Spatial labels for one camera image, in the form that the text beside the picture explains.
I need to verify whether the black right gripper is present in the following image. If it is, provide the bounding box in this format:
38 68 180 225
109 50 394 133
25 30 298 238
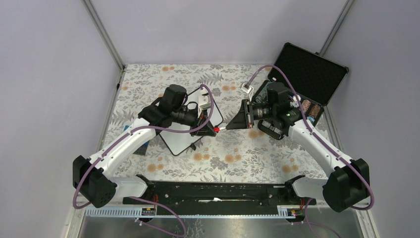
227 99 277 129

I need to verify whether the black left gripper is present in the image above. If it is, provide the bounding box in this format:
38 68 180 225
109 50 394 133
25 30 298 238
172 105 216 137

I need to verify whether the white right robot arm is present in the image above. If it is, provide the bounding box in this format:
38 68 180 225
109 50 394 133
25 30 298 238
226 82 374 212

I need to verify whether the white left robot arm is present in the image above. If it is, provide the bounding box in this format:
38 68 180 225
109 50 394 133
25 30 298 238
72 84 216 209

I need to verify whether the floral patterned table mat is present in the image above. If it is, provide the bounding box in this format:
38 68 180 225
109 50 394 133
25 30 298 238
104 64 325 183

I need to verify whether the grey lego baseplate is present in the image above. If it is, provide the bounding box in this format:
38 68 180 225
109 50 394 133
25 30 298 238
133 144 148 156

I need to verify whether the pink poker chip stack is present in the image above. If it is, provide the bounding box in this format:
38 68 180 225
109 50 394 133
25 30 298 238
301 100 311 113

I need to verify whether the brown poker chip stack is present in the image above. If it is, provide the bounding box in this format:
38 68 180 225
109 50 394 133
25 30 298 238
307 105 321 124

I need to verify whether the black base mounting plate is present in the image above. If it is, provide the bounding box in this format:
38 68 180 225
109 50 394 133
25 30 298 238
123 181 316 216

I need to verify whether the black poker chip case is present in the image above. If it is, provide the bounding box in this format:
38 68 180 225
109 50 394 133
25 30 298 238
274 43 349 125

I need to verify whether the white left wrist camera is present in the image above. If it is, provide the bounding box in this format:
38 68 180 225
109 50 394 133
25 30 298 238
197 95 211 111

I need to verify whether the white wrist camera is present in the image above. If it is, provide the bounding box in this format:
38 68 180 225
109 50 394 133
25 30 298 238
240 83 254 95
197 95 211 111

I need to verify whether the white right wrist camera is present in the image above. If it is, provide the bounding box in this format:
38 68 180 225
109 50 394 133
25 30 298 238
240 83 254 95

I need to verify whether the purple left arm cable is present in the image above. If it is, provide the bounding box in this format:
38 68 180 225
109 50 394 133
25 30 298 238
72 84 215 237

